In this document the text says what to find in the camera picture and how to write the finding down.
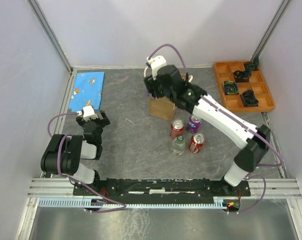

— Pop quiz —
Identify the brown canvas bag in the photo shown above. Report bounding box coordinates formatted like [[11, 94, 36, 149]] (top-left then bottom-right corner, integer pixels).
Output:
[[147, 82, 189, 121]]

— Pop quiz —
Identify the red soda can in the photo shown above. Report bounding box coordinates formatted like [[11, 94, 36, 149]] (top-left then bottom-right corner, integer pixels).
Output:
[[170, 119, 185, 139], [189, 133, 206, 154]]

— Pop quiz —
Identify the purple soda can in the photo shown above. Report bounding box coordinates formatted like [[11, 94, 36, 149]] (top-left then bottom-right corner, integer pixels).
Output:
[[186, 114, 203, 134]]

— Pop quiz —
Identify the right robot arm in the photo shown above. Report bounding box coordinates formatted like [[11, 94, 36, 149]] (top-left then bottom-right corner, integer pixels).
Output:
[[143, 63, 271, 196]]

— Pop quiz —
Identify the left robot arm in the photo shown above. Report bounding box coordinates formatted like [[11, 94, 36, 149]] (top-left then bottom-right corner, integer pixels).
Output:
[[40, 110, 111, 195]]

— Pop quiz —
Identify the blue space-print cloth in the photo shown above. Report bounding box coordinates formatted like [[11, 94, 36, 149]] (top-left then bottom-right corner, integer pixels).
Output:
[[68, 71, 105, 112]]

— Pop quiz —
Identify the blue-green rolled sock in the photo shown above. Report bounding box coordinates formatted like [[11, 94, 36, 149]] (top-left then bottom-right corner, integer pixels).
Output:
[[222, 80, 239, 96]]

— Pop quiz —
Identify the black rolled sock upper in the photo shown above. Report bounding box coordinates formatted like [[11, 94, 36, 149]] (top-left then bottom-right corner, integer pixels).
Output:
[[233, 70, 252, 83]]

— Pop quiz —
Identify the black rolled sock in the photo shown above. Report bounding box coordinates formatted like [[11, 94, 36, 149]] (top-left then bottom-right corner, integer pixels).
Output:
[[241, 89, 259, 107], [233, 70, 252, 83]]

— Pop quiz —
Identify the orange compartment tray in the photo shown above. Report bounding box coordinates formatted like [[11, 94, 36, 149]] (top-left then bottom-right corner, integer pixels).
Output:
[[213, 61, 276, 113]]

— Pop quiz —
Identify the black rolled sock lower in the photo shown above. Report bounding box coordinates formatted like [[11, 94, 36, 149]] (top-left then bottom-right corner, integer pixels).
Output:
[[241, 89, 259, 107]]

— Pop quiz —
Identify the blue-green rolled sock corner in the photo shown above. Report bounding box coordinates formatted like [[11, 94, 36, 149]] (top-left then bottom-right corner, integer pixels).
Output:
[[243, 61, 259, 72]]

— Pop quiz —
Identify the dark green sock outside tray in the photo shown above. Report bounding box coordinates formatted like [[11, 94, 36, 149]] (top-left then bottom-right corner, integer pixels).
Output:
[[252, 56, 259, 66]]

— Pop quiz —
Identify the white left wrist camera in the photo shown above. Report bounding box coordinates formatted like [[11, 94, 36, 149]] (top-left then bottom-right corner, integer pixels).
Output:
[[76, 105, 98, 121]]

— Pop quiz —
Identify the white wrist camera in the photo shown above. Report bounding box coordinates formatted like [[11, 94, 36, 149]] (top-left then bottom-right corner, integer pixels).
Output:
[[76, 105, 98, 121], [147, 55, 167, 80]]

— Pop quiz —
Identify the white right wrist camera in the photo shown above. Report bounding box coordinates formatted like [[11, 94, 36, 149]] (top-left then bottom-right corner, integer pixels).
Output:
[[147, 55, 167, 80]]

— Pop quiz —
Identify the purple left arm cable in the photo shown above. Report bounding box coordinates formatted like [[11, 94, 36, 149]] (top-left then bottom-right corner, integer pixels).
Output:
[[46, 111, 127, 214]]

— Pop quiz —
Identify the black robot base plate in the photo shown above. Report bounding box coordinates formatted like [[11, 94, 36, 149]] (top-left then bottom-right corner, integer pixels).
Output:
[[72, 178, 251, 205]]

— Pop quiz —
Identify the aluminium frame rail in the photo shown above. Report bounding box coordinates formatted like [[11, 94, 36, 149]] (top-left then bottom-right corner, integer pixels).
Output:
[[27, 178, 302, 200]]

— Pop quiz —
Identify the blue slotted cable duct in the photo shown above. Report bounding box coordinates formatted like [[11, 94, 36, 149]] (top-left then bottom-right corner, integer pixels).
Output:
[[38, 197, 227, 210]]

